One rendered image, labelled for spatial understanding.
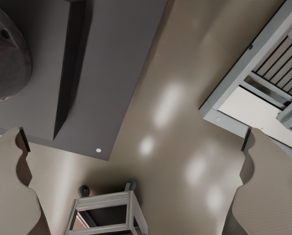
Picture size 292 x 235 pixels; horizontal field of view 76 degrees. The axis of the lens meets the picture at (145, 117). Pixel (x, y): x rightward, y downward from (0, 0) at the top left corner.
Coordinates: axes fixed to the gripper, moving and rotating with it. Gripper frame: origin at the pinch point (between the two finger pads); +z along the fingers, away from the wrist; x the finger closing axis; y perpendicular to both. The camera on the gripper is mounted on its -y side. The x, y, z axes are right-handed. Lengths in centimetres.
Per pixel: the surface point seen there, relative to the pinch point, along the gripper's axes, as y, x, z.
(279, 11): -7, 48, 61
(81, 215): 96, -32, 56
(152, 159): 66, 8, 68
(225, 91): 21, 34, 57
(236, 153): 61, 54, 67
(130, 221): 82, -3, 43
